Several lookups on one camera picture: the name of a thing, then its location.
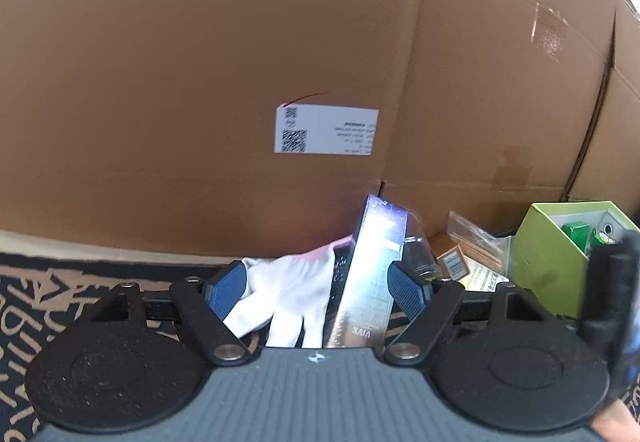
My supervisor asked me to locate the gold brown small carton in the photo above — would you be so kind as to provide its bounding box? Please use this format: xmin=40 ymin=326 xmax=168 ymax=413
xmin=428 ymin=233 xmax=470 ymax=281

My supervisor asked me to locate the purple gold tall box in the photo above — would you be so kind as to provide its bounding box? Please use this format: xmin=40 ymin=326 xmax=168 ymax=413
xmin=323 ymin=194 xmax=408 ymax=351

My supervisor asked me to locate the white pink-trimmed glove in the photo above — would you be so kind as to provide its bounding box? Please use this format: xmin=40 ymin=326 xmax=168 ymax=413
xmin=224 ymin=236 xmax=352 ymax=349

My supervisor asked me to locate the clear plastic cup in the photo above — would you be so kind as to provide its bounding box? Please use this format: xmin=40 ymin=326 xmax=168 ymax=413
xmin=402 ymin=235 xmax=440 ymax=279

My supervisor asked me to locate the person's right hand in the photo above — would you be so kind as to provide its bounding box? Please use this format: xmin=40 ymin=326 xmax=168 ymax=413
xmin=591 ymin=400 xmax=640 ymax=442

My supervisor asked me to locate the colourful flower printed box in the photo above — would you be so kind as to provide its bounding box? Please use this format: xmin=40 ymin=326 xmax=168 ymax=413
xmin=589 ymin=228 xmax=617 ymax=249

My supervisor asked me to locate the green small box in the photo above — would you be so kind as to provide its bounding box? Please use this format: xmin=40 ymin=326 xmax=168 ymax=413
xmin=561 ymin=221 xmax=591 ymax=255

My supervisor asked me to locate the green cardboard storage box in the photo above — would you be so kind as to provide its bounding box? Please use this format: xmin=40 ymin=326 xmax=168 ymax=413
xmin=508 ymin=201 xmax=639 ymax=319

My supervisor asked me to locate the clear bag with sticks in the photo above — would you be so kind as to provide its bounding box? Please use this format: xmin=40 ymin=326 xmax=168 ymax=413
xmin=447 ymin=211 xmax=512 ymax=277

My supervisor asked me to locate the black letter-patterned rug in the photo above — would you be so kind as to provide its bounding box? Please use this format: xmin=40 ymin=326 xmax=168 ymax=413
xmin=0 ymin=250 xmax=281 ymax=442

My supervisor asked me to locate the white shipping label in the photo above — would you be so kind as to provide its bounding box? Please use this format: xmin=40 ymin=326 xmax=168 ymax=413
xmin=274 ymin=103 xmax=378 ymax=156

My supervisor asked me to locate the large brown cardboard wall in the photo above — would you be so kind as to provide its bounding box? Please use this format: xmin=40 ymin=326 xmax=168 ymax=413
xmin=1 ymin=0 xmax=639 ymax=257

